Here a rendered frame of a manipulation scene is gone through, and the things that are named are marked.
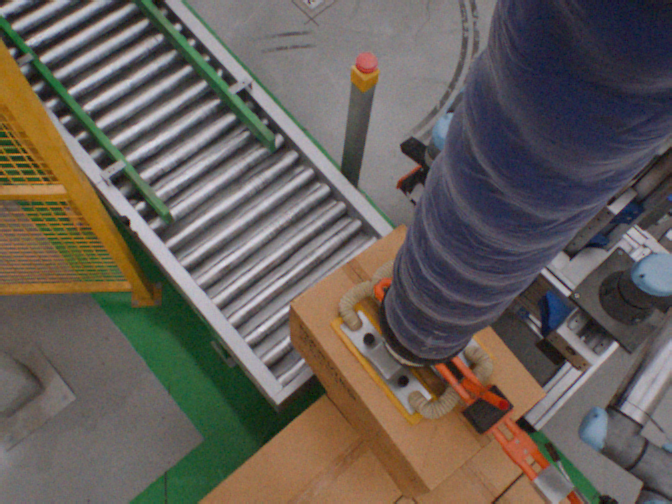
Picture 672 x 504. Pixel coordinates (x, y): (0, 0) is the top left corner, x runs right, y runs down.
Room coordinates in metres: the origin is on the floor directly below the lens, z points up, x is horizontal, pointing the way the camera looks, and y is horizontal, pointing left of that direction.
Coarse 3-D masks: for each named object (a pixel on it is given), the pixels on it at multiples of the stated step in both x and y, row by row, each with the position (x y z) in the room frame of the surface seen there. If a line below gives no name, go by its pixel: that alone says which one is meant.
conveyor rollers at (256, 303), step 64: (64, 0) 1.78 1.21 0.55; (64, 64) 1.50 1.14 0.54; (128, 64) 1.56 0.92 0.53; (128, 128) 1.28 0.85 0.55; (128, 192) 1.03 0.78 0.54; (192, 192) 1.07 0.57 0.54; (256, 192) 1.12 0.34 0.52; (320, 192) 1.15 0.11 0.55; (192, 256) 0.82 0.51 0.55; (320, 256) 0.90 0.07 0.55
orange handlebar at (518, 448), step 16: (464, 368) 0.43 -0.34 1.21; (480, 384) 0.39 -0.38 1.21; (464, 400) 0.35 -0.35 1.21; (496, 432) 0.29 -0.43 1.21; (512, 432) 0.29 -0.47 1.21; (512, 448) 0.26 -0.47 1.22; (528, 448) 0.26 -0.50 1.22; (528, 464) 0.23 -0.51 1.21; (544, 464) 0.23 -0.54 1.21; (576, 496) 0.18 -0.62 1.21
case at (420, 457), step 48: (384, 240) 0.78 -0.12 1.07; (336, 288) 0.62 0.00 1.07; (336, 336) 0.49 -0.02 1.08; (480, 336) 0.55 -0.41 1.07; (336, 384) 0.40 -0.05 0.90; (432, 384) 0.40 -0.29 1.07; (528, 384) 0.45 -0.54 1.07; (384, 432) 0.27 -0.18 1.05; (432, 432) 0.28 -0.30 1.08; (432, 480) 0.17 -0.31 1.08
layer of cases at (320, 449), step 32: (320, 416) 0.35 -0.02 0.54; (288, 448) 0.24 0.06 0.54; (320, 448) 0.26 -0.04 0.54; (352, 448) 0.27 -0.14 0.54; (224, 480) 0.12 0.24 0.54; (256, 480) 0.13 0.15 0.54; (288, 480) 0.15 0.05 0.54; (320, 480) 0.16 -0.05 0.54; (352, 480) 0.18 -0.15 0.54; (384, 480) 0.19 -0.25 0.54; (448, 480) 0.22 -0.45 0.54; (480, 480) 0.24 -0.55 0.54; (512, 480) 0.26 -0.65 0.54
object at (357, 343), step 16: (336, 320) 0.53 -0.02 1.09; (368, 320) 0.54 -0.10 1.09; (352, 336) 0.49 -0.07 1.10; (368, 336) 0.49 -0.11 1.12; (352, 352) 0.45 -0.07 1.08; (368, 352) 0.45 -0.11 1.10; (368, 368) 0.41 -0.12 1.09; (400, 368) 0.43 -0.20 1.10; (384, 384) 0.38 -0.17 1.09; (400, 384) 0.38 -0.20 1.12; (416, 384) 0.39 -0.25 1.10; (400, 400) 0.34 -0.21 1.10; (432, 400) 0.36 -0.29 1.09; (416, 416) 0.31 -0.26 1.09
